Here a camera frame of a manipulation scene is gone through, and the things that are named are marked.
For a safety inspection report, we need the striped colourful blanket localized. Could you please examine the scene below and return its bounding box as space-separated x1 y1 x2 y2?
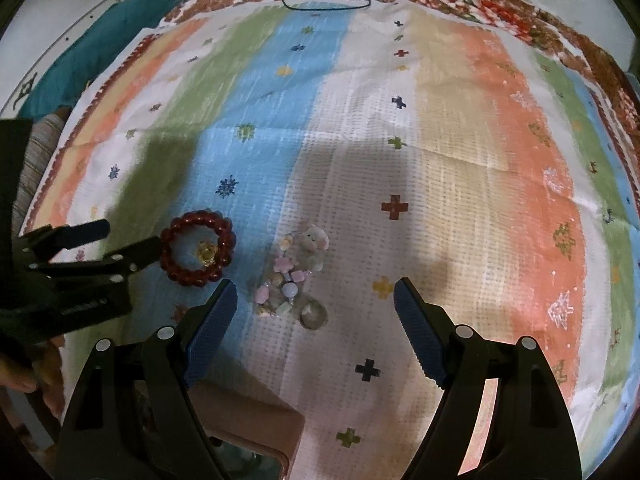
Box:
26 3 639 479

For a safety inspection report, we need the pastel charm bracelet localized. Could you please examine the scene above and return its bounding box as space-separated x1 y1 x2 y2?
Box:
252 224 331 332

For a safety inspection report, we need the grey striped pillow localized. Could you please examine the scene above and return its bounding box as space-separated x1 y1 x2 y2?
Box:
12 106 70 237

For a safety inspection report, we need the dark red bead bracelet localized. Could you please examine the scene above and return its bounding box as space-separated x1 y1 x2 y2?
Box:
159 210 238 288

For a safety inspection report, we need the person's left hand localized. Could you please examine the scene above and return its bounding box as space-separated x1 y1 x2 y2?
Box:
1 335 65 418

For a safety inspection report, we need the teal pillow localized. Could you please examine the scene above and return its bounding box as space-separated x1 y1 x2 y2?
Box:
17 0 182 122

